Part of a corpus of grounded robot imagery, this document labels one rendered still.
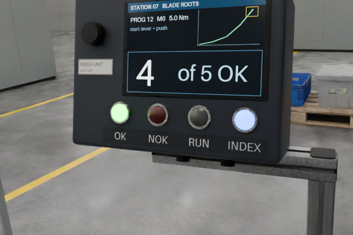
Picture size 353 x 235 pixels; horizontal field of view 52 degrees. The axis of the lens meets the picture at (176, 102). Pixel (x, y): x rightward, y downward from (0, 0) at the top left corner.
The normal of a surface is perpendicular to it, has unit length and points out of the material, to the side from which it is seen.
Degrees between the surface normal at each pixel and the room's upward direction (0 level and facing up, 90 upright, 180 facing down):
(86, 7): 75
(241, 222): 0
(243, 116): 70
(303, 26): 90
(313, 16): 90
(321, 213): 90
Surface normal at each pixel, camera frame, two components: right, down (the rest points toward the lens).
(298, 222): -0.07, -0.96
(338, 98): -0.44, 0.36
